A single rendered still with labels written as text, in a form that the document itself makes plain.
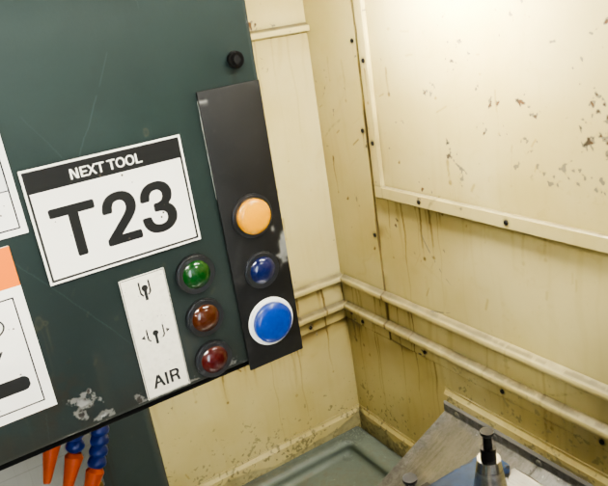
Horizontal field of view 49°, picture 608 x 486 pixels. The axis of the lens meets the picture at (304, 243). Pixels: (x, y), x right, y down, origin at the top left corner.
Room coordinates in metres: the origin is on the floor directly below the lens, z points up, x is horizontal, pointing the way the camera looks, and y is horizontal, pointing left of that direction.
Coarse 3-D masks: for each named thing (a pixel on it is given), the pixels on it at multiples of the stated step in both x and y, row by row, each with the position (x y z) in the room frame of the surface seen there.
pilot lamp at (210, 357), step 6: (210, 348) 0.42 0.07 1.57; (216, 348) 0.42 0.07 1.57; (222, 348) 0.42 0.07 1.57; (204, 354) 0.41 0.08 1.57; (210, 354) 0.41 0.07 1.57; (216, 354) 0.41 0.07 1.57; (222, 354) 0.42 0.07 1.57; (204, 360) 0.41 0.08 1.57; (210, 360) 0.41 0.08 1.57; (216, 360) 0.41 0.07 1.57; (222, 360) 0.42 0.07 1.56; (204, 366) 0.41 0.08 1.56; (210, 366) 0.41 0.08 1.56; (216, 366) 0.41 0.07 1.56; (222, 366) 0.42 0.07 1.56; (210, 372) 0.41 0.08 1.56
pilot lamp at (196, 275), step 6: (192, 264) 0.41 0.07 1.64; (198, 264) 0.42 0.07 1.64; (204, 264) 0.42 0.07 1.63; (186, 270) 0.41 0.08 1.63; (192, 270) 0.41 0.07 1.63; (198, 270) 0.41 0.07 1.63; (204, 270) 0.42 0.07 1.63; (186, 276) 0.41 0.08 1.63; (192, 276) 0.41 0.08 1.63; (198, 276) 0.41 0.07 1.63; (204, 276) 0.42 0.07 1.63; (186, 282) 0.41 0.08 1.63; (192, 282) 0.41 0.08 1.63; (198, 282) 0.41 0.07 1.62; (204, 282) 0.42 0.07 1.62
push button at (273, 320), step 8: (272, 304) 0.44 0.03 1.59; (280, 304) 0.44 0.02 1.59; (264, 312) 0.43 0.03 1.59; (272, 312) 0.44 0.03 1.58; (280, 312) 0.44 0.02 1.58; (288, 312) 0.44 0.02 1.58; (256, 320) 0.43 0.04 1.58; (264, 320) 0.43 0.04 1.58; (272, 320) 0.43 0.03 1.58; (280, 320) 0.44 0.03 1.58; (288, 320) 0.44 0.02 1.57; (256, 328) 0.43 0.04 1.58; (264, 328) 0.43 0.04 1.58; (272, 328) 0.43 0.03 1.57; (280, 328) 0.44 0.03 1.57; (288, 328) 0.44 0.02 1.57; (264, 336) 0.43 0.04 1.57; (272, 336) 0.43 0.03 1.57; (280, 336) 0.44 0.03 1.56
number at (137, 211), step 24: (168, 168) 0.42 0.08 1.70; (96, 192) 0.39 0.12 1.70; (120, 192) 0.40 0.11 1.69; (144, 192) 0.41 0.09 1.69; (168, 192) 0.42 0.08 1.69; (120, 216) 0.40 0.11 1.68; (144, 216) 0.41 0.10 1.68; (168, 216) 0.41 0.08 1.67; (120, 240) 0.40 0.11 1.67; (144, 240) 0.41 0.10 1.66
